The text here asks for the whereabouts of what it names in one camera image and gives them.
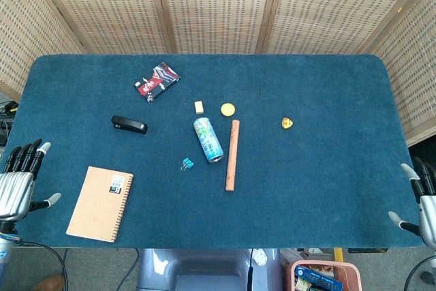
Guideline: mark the pink plastic basket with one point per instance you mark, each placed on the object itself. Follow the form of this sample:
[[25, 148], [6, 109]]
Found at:
[[320, 275]]

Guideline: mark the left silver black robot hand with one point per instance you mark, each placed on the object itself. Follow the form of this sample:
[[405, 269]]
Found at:
[[15, 187]]

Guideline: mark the black stapler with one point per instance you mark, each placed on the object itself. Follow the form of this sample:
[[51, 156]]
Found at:
[[129, 124]]

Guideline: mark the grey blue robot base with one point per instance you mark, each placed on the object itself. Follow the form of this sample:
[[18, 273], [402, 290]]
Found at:
[[207, 270]]

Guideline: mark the cream eraser block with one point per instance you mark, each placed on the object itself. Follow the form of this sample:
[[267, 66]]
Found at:
[[199, 107]]

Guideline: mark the small yellow rubber duck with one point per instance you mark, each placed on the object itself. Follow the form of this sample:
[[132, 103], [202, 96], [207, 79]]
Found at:
[[287, 123]]

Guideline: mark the yellow round cap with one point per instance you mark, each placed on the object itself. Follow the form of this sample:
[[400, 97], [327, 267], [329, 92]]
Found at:
[[227, 109]]

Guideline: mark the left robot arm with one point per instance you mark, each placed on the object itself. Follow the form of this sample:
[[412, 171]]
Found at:
[[4, 257]]

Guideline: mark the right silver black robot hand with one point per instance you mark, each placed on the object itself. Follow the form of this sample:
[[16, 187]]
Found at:
[[424, 195]]

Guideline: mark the woven bamboo folding screen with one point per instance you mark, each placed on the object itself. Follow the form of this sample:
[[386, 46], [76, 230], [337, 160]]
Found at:
[[218, 8]]

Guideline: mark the dark patterned card box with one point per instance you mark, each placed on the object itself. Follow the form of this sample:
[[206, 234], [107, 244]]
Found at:
[[157, 82]]

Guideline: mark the brown wooden stick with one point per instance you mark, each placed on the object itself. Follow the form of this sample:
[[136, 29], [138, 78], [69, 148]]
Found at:
[[232, 154]]

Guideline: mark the light blue drink can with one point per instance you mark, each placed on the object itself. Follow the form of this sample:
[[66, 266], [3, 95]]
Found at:
[[207, 139]]

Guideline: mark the yellow spiral notebook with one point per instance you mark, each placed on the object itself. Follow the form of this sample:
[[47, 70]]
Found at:
[[98, 204]]

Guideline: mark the blue printed box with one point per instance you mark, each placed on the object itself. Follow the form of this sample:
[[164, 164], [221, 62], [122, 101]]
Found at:
[[318, 279]]

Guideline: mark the teal binder clip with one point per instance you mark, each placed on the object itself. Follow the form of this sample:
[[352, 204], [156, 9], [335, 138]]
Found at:
[[187, 164]]

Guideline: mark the blue carpet table cover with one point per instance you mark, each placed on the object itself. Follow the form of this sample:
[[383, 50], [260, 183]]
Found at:
[[218, 168]]

